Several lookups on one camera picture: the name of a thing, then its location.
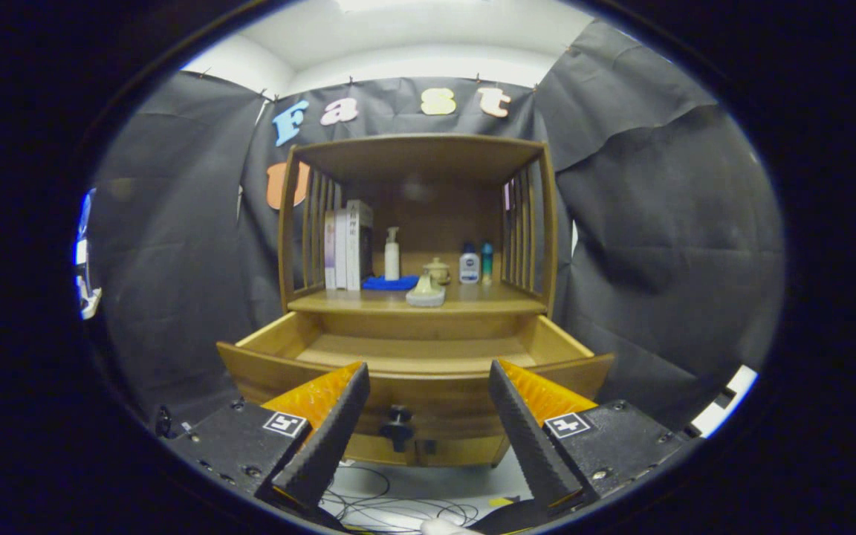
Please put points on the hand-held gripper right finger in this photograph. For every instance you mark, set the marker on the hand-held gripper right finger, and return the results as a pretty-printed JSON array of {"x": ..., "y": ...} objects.
[{"x": 532, "y": 446}]

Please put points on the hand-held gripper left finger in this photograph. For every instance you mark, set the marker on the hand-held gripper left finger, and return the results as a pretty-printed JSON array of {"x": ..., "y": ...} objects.
[{"x": 328, "y": 446}]

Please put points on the wooden drawer with black knob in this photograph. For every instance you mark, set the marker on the wooden drawer with black knob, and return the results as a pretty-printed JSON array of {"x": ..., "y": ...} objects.
[{"x": 413, "y": 349}]

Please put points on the narrow wooden cabinet door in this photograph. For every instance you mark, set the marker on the narrow wooden cabinet door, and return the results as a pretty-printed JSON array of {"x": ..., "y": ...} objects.
[{"x": 372, "y": 450}]

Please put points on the wide wooden cabinet door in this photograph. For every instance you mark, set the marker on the wide wooden cabinet door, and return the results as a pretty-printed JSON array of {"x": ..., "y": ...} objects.
[{"x": 465, "y": 450}]

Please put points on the wooden countertop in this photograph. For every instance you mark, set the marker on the wooden countertop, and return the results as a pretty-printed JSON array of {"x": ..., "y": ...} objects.
[{"x": 491, "y": 301}]

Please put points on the wooden cabinet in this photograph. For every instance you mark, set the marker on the wooden cabinet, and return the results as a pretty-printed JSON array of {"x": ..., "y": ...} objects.
[{"x": 435, "y": 215}]

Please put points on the blue folded cloth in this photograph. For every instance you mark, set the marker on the blue folded cloth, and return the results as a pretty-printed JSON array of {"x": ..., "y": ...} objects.
[{"x": 387, "y": 283}]

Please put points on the white bottle with blue cap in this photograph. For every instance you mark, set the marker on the white bottle with blue cap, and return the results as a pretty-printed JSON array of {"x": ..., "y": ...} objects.
[{"x": 469, "y": 269}]

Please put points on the teal slim bottle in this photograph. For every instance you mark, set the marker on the teal slim bottle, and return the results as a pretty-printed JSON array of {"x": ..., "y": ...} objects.
[{"x": 487, "y": 264}]

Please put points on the white pump bottle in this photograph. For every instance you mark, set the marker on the white pump bottle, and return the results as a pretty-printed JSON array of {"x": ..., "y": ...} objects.
[{"x": 392, "y": 264}]

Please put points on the thin white book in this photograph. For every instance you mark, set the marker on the thin white book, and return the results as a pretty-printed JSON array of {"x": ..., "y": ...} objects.
[{"x": 340, "y": 253}]

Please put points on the beige lidded ceramic cup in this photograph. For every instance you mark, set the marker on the beige lidded ceramic cup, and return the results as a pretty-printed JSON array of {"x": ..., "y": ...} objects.
[{"x": 439, "y": 271}]

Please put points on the thick white book dark spine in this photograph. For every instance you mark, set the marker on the thick white book dark spine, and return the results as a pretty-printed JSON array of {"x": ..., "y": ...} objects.
[{"x": 354, "y": 249}]

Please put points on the black backdrop cloth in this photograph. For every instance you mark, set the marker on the black backdrop cloth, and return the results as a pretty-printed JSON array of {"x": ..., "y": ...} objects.
[{"x": 658, "y": 245}]

